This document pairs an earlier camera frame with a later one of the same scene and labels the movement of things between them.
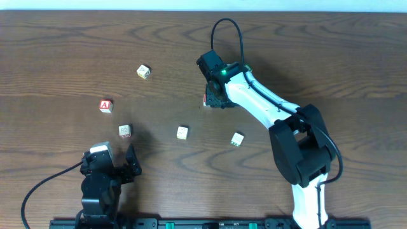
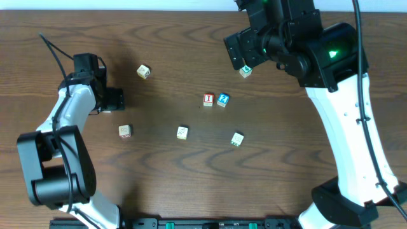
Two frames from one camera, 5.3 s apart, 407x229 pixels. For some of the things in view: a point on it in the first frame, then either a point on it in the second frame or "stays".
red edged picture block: x=125 y=131 stays
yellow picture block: x=143 y=72 stays
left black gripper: x=116 y=170 -> x=115 y=99
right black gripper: x=215 y=102 -> x=238 y=49
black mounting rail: x=206 y=223 stays
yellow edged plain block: x=182 y=132 stays
